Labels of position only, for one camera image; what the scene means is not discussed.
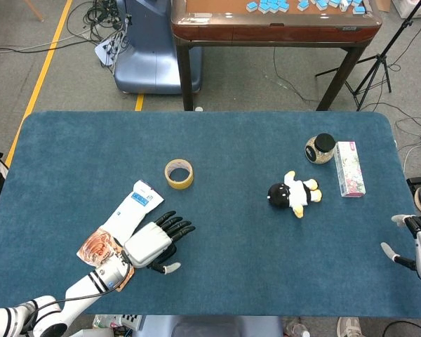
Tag black white penguin plush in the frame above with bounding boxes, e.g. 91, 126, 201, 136
267, 170, 323, 219

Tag black floor cable bundle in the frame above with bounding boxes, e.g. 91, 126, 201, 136
66, 0, 131, 71

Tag yellow tape roll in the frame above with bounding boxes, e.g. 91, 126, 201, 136
163, 159, 194, 191

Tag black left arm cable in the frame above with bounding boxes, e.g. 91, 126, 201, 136
29, 251, 133, 317

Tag black tripod stand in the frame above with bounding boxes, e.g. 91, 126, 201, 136
314, 0, 421, 112

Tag white power strip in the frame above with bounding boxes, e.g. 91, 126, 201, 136
94, 34, 127, 67

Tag clear plastic bottle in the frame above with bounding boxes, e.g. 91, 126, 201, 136
283, 317, 312, 337

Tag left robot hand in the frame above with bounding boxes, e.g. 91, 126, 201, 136
123, 210, 196, 276

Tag checkerboard calibration card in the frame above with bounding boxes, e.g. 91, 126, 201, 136
121, 314, 143, 331

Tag white pouch blue label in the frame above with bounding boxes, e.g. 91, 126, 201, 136
103, 180, 165, 246

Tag orange spouted drink pouch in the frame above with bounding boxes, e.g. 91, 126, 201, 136
76, 227, 135, 293

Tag wooden chair leg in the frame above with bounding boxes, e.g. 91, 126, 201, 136
22, 0, 44, 22

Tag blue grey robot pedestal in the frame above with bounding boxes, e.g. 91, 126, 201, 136
114, 0, 203, 95

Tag brown mahjong table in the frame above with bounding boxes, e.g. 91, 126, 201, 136
171, 0, 383, 112

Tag blue felt table cover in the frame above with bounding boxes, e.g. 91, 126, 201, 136
0, 111, 421, 319

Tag glass jar black lid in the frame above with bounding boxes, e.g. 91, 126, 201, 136
304, 133, 337, 165

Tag white cardboard box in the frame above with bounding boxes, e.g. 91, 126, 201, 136
394, 0, 421, 19

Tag white floral carton box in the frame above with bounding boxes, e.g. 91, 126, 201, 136
334, 141, 366, 198

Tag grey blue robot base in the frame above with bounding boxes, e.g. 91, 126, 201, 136
133, 315, 283, 337

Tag beige sneaker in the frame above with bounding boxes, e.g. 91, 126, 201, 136
336, 317, 364, 337

